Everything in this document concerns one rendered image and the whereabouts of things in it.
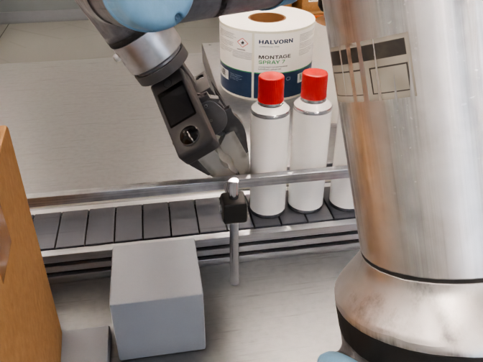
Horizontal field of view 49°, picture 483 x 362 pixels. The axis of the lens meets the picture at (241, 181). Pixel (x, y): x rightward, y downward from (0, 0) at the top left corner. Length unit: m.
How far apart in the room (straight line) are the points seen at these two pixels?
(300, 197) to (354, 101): 0.55
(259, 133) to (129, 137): 0.46
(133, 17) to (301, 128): 0.29
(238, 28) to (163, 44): 0.47
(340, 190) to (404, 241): 0.56
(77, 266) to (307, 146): 0.35
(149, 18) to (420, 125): 0.34
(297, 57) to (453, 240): 0.92
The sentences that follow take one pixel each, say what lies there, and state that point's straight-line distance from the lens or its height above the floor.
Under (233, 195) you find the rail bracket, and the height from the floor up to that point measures 0.98.
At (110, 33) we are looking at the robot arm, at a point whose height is 1.15.
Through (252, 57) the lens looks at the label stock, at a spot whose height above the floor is 0.97.
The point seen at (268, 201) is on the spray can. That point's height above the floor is 0.91.
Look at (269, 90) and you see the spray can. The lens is 0.67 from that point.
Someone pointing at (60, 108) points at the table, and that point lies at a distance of 1.26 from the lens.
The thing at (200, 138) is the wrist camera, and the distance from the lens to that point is 0.60.
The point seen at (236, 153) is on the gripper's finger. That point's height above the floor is 0.98.
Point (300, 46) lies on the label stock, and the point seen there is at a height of 0.99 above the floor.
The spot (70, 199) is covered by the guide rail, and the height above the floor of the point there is 0.96.
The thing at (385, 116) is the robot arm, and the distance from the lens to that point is 0.20.
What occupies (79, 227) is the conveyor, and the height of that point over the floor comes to 0.88.
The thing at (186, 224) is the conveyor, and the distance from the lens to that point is 0.75.
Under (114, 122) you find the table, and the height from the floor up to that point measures 0.83.
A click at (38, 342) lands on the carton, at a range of 0.53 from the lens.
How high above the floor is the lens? 1.33
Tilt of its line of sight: 32 degrees down
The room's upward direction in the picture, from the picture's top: straight up
